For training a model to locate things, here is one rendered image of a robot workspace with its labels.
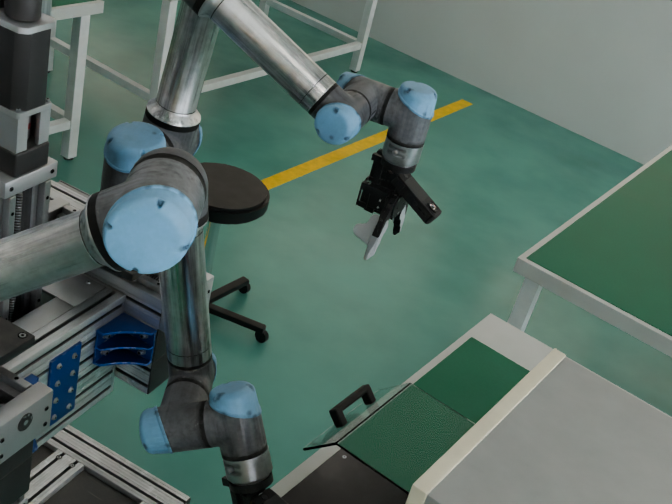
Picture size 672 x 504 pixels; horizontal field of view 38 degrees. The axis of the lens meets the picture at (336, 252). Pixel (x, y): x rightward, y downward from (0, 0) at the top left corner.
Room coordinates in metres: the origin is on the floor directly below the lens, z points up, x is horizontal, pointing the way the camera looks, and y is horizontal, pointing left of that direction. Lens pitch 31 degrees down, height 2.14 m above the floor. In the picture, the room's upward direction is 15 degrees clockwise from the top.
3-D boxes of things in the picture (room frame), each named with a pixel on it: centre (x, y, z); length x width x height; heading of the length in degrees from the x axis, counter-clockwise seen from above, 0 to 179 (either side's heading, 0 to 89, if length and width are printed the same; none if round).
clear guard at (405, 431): (1.27, -0.23, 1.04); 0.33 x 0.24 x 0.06; 62
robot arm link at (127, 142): (1.72, 0.44, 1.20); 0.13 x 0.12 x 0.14; 168
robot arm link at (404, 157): (1.74, -0.07, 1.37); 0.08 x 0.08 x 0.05
